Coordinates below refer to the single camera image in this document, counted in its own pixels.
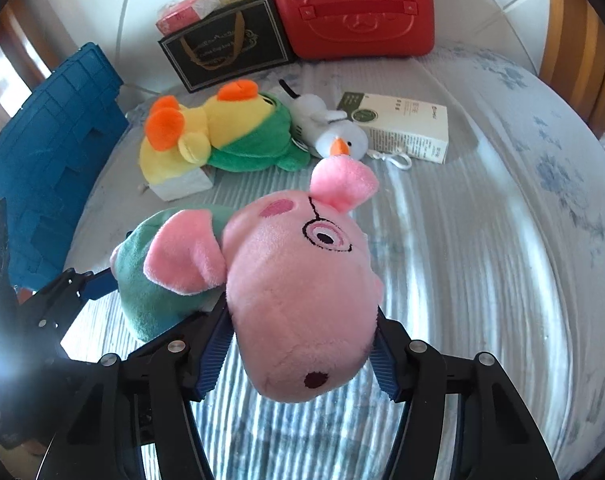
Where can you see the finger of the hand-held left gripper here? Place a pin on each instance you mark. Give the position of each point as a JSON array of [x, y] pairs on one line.
[[100, 287], [47, 330]]

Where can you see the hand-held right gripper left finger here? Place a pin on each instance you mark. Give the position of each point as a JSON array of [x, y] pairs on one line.
[[212, 357]]

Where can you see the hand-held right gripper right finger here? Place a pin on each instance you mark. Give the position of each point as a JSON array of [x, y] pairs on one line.
[[385, 362]]

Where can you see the pink pig plush toy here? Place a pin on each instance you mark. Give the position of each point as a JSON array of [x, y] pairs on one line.
[[292, 300]]

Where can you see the blue plastic crate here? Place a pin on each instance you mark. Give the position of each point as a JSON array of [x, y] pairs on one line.
[[52, 160]]

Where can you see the green white carton box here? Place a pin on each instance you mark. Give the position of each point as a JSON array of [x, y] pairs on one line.
[[407, 130]]

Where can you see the white snowman plush toy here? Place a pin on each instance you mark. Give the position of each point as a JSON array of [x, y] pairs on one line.
[[327, 132]]

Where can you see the small white carton box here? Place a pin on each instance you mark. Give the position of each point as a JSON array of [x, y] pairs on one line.
[[180, 187]]

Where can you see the floral bed sheet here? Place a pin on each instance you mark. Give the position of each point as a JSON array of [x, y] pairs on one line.
[[482, 240]]

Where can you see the brown wooden furniture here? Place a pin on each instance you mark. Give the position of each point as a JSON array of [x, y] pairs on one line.
[[12, 55]]

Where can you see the yellow green duck plush toy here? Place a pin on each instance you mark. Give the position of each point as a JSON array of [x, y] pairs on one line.
[[232, 125]]

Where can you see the black gift bag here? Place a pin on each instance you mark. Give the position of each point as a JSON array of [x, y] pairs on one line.
[[232, 45]]

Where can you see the pink box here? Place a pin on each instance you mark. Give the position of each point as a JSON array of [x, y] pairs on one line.
[[185, 12]]

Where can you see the red plastic case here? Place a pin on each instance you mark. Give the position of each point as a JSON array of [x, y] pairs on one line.
[[352, 10]]

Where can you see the wooden bed frame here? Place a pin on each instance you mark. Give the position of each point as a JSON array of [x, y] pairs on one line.
[[577, 35]]

